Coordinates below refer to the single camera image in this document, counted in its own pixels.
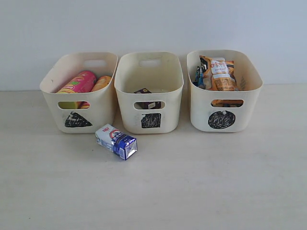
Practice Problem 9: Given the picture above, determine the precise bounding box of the blue noodle bag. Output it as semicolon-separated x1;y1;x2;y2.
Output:
193;66;211;90

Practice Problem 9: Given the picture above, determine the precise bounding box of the yellow chips can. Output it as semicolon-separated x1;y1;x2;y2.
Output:
91;75;112;92

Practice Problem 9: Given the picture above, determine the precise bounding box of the cream bin square mark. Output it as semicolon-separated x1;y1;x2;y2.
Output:
114;52;184;134

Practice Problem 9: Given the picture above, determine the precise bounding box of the white blue milk carton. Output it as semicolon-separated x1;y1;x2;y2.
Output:
95;124;137;160

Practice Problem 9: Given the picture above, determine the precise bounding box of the orange white noodle bag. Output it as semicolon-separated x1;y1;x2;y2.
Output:
199;56;239;92

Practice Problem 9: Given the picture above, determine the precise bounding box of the dark purple small box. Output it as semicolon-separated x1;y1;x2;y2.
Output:
134;88;162;110

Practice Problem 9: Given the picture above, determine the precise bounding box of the cream bin triangle mark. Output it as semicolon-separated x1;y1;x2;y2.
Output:
40;52;118;134

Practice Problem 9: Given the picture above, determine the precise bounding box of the pink chips can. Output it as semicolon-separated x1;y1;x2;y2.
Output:
57;70;97;109

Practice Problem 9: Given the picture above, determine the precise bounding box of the cream bin circle mark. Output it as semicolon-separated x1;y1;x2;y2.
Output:
187;50;263;132

